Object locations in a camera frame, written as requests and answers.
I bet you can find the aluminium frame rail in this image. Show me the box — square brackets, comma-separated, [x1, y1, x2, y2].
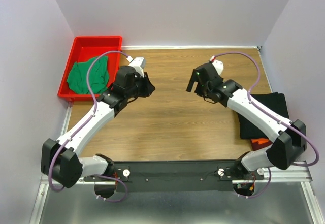
[52, 155, 312, 188]

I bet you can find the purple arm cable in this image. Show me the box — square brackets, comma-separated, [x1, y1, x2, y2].
[48, 51, 134, 202]
[210, 52, 320, 199]

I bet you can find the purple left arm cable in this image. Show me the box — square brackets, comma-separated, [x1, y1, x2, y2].
[48, 51, 134, 202]

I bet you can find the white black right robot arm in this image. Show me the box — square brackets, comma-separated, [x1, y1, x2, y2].
[186, 61, 307, 179]

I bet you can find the orange folded t shirt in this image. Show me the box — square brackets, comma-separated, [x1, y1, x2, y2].
[251, 138, 270, 145]

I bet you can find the green crumpled t shirt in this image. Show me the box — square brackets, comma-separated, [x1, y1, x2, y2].
[67, 56, 110, 94]

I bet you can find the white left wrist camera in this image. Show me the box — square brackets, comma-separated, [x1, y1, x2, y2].
[126, 56, 146, 77]

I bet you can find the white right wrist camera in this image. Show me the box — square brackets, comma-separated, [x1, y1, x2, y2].
[209, 56, 224, 76]

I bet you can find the black t shirt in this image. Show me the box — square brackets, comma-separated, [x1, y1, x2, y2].
[237, 92, 290, 140]

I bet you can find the red plastic bin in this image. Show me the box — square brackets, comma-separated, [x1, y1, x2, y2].
[57, 36, 122, 102]

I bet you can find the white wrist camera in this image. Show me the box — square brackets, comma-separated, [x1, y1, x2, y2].
[126, 56, 146, 77]
[209, 56, 224, 76]

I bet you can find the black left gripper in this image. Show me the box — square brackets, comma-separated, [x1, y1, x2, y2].
[126, 72, 156, 99]

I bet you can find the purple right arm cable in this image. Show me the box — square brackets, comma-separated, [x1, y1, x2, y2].
[210, 52, 320, 199]

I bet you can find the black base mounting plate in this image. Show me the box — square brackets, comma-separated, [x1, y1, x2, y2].
[83, 160, 257, 193]

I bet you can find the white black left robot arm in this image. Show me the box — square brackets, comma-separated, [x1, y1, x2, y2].
[41, 65, 155, 188]

